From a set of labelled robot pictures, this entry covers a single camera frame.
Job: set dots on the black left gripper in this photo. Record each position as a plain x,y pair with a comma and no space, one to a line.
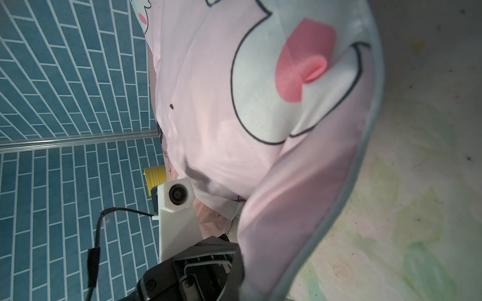
212,269

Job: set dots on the light pink cartoon pillow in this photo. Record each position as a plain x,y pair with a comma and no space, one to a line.
267,107

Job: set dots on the yellow pen cup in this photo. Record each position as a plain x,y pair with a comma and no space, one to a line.
154,176

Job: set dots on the floral table cloth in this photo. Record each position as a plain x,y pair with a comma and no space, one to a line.
411,227

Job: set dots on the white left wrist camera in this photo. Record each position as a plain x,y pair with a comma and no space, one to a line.
178,224

